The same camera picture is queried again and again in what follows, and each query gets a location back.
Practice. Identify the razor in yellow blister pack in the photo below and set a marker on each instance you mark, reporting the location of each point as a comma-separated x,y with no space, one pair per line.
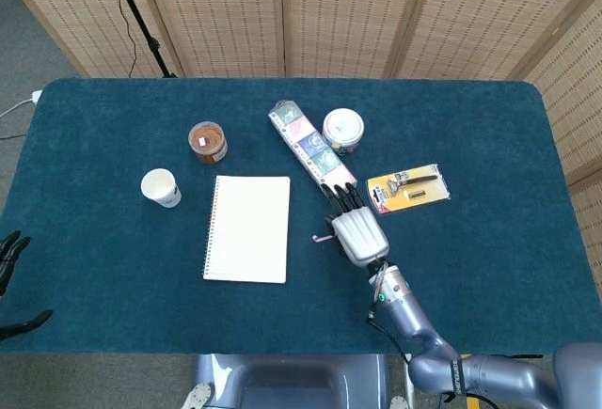
423,195

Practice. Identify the clear jar colourful binder clips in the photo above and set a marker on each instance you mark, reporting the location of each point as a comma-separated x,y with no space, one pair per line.
343,127

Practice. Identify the white power plug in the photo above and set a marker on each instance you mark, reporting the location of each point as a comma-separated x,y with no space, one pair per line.
35,96

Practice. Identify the white paper cup blue flower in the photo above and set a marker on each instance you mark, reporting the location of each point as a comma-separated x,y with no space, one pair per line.
157,185

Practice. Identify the thin black bar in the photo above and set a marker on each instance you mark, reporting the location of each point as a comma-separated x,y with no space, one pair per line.
517,356

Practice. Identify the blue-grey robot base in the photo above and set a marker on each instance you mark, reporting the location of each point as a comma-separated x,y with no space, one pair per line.
291,381

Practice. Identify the blue table cloth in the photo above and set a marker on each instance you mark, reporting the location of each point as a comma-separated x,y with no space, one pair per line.
94,263

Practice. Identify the clear jar brown rubber bands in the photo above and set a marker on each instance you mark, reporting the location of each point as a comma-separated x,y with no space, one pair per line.
207,138

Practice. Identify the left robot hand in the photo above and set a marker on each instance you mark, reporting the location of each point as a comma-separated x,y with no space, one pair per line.
9,249

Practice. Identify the white spiral notebook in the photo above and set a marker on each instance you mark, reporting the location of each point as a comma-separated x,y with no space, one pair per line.
249,230

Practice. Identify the pastel tissue multipack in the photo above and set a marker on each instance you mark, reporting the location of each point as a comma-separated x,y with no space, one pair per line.
305,141

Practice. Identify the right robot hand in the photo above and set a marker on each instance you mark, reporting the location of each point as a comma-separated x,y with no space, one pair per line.
359,237

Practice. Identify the black tripod stand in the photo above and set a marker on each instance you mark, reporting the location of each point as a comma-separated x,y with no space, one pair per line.
141,23

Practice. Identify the white perforated base plate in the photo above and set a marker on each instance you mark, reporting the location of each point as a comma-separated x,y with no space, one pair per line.
400,403
197,395

